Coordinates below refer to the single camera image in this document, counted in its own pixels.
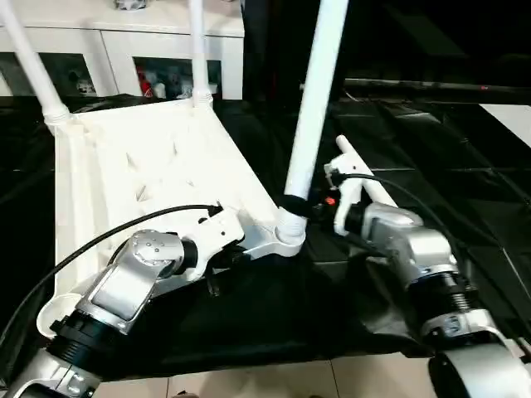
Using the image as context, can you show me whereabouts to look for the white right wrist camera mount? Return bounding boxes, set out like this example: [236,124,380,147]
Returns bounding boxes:
[322,153,369,238]

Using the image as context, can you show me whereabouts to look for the white sideboard with glass doors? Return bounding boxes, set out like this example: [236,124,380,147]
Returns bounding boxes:
[0,0,246,101]

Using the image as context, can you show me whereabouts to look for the white plastic table top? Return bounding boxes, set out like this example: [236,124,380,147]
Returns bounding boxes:
[36,101,309,342]

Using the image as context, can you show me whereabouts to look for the black backdrop cloth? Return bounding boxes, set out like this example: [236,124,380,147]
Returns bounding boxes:
[242,0,531,97]

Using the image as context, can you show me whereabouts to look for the grey metal rod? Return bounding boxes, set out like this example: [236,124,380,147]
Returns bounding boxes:
[343,77,531,99]

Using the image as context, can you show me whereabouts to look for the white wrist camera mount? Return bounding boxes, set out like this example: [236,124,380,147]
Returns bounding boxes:
[183,206,245,282]
[322,153,369,238]

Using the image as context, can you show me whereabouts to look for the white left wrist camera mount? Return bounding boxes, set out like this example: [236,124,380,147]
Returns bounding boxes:
[183,206,245,282]

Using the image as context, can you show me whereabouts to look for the black work mat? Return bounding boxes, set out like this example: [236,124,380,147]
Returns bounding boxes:
[0,93,531,385]

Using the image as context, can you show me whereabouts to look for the white plastic table leg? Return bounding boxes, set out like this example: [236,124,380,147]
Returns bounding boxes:
[275,0,350,246]
[188,0,214,110]
[334,134,400,209]
[0,0,71,129]

